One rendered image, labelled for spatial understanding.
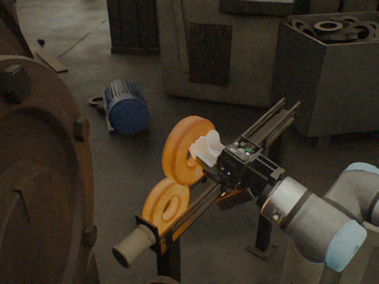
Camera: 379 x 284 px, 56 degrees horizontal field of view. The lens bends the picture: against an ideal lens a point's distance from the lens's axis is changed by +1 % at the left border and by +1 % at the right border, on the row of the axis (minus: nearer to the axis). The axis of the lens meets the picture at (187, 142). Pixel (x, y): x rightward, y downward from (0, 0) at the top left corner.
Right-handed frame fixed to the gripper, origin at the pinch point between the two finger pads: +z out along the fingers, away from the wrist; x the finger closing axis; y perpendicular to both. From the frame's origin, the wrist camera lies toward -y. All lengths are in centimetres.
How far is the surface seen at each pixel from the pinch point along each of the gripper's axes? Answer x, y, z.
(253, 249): -60, -91, -16
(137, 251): 14.1, -24.9, -2.2
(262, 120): -54, -22, 4
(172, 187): -0.1, -16.4, 1.7
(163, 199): 3.1, -18.1, 1.2
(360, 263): -44, -41, -48
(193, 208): -6.5, -25.6, -3.0
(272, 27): -198, -45, 72
